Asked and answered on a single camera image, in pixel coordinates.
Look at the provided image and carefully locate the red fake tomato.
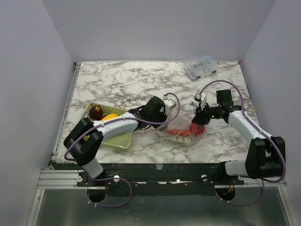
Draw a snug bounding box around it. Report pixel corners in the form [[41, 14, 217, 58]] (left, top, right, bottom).
[[190, 122, 205, 137]]

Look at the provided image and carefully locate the orange fake carrot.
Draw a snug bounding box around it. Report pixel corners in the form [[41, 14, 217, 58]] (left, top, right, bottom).
[[164, 129, 190, 137]]

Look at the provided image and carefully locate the clear zip top bag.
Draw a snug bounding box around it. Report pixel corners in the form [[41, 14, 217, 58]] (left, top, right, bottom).
[[154, 112, 206, 146]]

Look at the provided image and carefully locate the yellow fake lemon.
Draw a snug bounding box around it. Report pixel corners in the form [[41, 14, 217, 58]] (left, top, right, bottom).
[[101, 113, 119, 121]]

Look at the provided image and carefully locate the dark maroon fake fruit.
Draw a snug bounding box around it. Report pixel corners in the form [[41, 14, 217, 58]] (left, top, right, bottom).
[[88, 105, 103, 121]]

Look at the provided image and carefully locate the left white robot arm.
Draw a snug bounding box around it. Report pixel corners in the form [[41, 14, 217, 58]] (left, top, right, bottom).
[[63, 96, 177, 186]]

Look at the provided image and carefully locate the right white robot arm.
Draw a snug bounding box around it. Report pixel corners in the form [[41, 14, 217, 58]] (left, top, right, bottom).
[[192, 89, 285, 185]]

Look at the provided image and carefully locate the grey fake fish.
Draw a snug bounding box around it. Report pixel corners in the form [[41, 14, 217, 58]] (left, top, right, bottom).
[[165, 136, 194, 145]]

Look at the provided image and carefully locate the green plastic basket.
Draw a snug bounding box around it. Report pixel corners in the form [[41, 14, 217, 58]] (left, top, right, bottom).
[[83, 102, 138, 151]]

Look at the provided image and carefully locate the clear plastic organizer box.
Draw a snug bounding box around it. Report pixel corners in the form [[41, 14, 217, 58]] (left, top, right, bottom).
[[183, 56, 219, 81]]

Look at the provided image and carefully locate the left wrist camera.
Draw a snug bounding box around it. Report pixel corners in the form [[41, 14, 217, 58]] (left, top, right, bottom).
[[163, 99, 176, 115]]

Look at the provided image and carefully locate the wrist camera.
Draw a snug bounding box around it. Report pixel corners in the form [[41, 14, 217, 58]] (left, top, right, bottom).
[[194, 91, 207, 109], [163, 99, 176, 115]]

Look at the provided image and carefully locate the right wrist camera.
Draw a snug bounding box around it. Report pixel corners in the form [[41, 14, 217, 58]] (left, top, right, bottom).
[[194, 91, 207, 109]]

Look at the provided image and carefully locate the black table front rail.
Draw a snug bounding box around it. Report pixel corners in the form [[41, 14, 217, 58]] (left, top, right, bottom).
[[77, 163, 244, 196]]

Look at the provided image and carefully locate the aluminium frame extrusion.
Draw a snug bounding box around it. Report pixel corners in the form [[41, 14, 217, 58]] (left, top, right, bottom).
[[37, 170, 79, 189]]

